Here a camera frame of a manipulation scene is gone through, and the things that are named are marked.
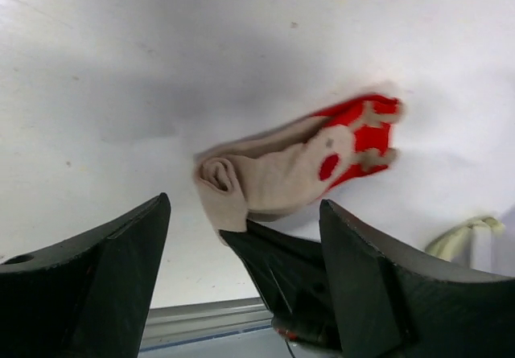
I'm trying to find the pale green ankle sock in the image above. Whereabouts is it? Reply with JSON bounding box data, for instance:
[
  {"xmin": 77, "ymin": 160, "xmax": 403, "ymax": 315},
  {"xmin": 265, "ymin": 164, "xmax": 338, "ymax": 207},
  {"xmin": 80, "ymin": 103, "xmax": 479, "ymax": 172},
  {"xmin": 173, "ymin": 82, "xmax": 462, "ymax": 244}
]
[{"xmin": 424, "ymin": 216, "xmax": 505, "ymax": 261}]

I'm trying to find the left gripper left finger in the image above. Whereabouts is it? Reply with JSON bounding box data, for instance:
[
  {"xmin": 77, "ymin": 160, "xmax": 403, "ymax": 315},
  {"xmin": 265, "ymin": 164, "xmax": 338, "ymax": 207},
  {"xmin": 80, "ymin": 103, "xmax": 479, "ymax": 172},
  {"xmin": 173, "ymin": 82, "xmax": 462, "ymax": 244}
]
[{"xmin": 1, "ymin": 193, "xmax": 171, "ymax": 357}]

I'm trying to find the aluminium table front rail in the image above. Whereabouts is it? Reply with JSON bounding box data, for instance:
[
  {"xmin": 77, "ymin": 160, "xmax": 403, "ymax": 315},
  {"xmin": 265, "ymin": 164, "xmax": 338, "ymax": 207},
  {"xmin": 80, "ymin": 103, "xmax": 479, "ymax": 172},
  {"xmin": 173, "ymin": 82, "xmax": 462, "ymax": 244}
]
[{"xmin": 138, "ymin": 298, "xmax": 288, "ymax": 357}]

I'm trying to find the beige reindeer sock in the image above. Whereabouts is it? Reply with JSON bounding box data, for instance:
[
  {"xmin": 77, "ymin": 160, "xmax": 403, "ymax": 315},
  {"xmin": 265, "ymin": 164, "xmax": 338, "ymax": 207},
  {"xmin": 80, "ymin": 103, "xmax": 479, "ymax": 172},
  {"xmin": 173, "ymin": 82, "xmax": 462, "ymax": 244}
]
[{"xmin": 193, "ymin": 93, "xmax": 404, "ymax": 233}]

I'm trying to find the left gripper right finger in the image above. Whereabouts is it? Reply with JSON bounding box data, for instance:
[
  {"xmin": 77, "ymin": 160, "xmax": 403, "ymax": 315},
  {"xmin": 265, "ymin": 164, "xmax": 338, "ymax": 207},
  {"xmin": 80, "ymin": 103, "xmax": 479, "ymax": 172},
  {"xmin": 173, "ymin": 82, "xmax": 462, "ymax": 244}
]
[{"xmin": 319, "ymin": 200, "xmax": 514, "ymax": 357}]

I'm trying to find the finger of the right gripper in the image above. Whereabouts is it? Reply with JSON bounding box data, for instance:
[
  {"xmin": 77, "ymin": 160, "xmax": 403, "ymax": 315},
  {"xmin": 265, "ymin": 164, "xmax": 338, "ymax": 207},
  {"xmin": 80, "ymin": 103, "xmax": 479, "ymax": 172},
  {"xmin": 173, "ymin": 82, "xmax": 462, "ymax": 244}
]
[{"xmin": 219, "ymin": 220, "xmax": 341, "ymax": 348}]

